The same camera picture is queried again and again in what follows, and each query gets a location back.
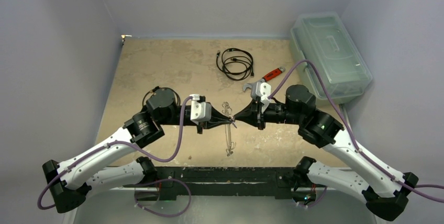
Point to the red handled adjustable wrench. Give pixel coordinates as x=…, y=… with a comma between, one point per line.
x=267, y=78

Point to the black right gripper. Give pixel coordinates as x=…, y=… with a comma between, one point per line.
x=259, y=115

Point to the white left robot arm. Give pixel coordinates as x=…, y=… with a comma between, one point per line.
x=121, y=159

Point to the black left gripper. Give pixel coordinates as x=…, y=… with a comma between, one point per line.
x=217, y=119

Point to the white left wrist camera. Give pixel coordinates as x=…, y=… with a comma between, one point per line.
x=199, y=104

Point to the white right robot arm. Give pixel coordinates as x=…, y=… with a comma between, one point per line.
x=383, y=189

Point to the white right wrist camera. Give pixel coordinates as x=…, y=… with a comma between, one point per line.
x=262, y=91

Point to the clear green plastic toolbox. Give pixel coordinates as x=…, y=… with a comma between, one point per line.
x=323, y=39

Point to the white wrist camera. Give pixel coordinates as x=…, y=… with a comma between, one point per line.
x=262, y=91
x=199, y=104

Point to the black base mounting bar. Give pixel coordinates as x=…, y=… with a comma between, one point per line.
x=278, y=182

